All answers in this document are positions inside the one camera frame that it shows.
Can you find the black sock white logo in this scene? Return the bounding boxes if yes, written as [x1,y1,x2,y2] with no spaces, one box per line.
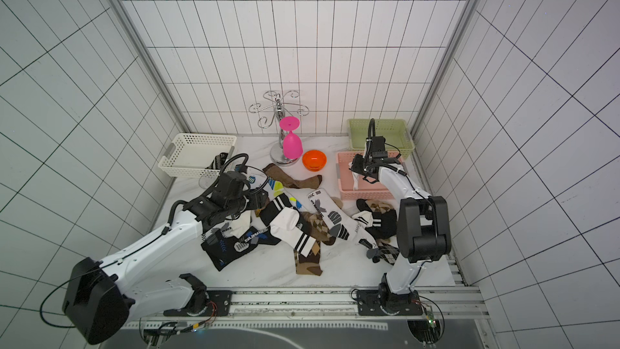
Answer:
[201,226,281,271]

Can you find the clear drinking glass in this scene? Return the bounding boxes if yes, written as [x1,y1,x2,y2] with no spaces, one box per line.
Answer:
[198,174,217,190]

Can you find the black white sock pile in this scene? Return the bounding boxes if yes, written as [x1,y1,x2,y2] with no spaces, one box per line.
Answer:
[353,199,397,240]

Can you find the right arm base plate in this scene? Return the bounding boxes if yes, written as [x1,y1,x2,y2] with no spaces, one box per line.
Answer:
[351,289,424,317]

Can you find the black striped sock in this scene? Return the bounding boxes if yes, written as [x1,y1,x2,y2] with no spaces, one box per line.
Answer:
[207,152,229,171]

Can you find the green plastic basket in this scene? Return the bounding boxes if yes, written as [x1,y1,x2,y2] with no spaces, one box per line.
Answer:
[347,119,414,159]

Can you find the white plastic basket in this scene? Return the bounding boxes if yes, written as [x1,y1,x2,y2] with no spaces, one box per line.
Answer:
[158,133,237,179]

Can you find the black grey argyle sock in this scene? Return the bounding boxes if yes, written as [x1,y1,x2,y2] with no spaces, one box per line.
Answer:
[367,240,400,266]

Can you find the brown argyle sock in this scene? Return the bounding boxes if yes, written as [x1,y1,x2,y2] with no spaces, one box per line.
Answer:
[294,212,336,276]

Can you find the white sock grey pattern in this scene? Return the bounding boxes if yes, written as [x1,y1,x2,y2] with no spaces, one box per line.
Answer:
[308,188,378,250]

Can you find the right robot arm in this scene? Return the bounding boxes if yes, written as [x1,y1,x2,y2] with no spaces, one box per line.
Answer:
[351,119,451,307]

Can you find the aluminium rail frame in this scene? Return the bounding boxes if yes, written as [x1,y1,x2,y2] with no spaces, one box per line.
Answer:
[120,285,499,348]

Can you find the pink plastic basket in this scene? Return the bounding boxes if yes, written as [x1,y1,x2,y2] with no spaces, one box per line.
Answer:
[337,151,415,200]

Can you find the pink plastic goblet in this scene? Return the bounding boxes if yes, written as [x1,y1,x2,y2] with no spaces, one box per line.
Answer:
[279,116,304,159]

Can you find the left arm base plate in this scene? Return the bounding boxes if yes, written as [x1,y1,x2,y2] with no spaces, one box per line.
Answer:
[163,290,233,318]

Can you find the white sock yellow blue patches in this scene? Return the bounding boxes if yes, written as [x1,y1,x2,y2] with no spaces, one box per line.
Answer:
[248,174,284,200]

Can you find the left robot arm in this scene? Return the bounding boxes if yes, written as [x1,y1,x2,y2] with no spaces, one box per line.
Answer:
[61,153,267,345]

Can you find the chrome cup holder stand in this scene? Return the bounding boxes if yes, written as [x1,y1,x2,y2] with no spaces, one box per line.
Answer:
[249,89,310,166]

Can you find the brown long sock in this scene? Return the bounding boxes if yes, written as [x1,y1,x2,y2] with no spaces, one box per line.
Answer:
[263,163,323,190]

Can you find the white sock black stripes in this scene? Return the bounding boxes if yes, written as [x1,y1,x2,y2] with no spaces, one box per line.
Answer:
[259,194,310,255]

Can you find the orange plastic bowl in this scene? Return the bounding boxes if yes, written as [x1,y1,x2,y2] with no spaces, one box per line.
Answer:
[302,150,328,172]

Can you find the white sock thin stripes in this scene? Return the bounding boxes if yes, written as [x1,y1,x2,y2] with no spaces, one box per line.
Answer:
[228,211,252,238]

